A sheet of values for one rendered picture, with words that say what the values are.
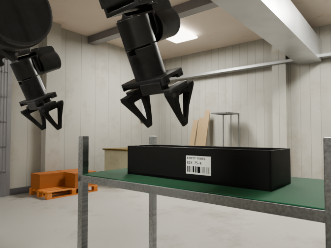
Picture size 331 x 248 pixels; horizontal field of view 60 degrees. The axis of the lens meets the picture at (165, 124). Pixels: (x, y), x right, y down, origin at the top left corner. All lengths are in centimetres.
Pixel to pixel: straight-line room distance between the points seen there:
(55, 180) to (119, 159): 138
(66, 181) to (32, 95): 507
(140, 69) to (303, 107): 652
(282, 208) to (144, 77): 44
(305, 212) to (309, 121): 622
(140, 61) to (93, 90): 657
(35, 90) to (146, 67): 42
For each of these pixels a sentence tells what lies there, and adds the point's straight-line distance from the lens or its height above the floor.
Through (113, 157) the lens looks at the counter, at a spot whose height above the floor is 61.
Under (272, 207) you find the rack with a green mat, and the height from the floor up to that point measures 94.
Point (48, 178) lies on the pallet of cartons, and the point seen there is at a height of 30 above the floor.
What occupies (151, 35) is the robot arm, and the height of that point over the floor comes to 127.
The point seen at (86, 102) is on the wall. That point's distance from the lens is 690.
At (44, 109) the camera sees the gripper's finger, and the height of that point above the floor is 117.
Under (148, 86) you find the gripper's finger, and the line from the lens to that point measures 49.
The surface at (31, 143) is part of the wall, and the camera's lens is 620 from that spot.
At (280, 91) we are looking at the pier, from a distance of 693.
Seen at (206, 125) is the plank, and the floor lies 136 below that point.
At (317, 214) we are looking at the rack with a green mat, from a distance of 71.
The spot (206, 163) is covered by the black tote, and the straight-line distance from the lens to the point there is 93.
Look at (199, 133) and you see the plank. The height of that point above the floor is 115.
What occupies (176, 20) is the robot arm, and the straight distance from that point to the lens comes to 57.
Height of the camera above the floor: 110
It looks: 2 degrees up
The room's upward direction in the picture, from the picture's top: straight up
